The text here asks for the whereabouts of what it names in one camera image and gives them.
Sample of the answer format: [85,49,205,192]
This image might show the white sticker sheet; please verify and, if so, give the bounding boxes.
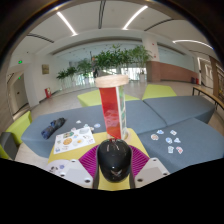
[53,126,96,155]

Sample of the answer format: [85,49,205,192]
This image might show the wooden bench frame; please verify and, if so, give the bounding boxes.
[192,85,224,111]

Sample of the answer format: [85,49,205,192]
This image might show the dark grey seat block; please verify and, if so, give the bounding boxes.
[0,131,18,160]

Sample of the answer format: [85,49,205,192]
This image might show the folded dark blue umbrella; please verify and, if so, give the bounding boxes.
[40,117,67,140]

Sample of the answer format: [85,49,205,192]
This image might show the black computer mouse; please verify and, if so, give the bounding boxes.
[96,138,133,183]

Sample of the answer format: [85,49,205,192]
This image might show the row of potted plants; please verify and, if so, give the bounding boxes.
[55,44,154,89]

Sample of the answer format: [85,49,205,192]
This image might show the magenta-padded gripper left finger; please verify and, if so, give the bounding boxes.
[54,144,101,190]

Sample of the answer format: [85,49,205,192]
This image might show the ceiling strip lights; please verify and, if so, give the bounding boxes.
[55,4,214,51]

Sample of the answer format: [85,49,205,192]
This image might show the red glass tower lantern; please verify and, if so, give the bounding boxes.
[94,74,130,141]

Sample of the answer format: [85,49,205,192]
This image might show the lime green seat block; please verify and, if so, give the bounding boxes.
[0,110,33,160]

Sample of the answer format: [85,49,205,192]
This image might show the long grey upholstered bench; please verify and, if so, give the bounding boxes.
[20,99,158,158]

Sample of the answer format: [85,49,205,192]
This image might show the red fire extinguisher box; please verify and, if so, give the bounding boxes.
[44,87,53,99]

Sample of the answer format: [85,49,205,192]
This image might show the lime green ottoman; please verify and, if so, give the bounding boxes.
[77,89,141,108]
[142,83,178,101]

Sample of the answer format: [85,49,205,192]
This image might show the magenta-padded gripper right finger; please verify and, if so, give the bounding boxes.
[128,145,171,189]

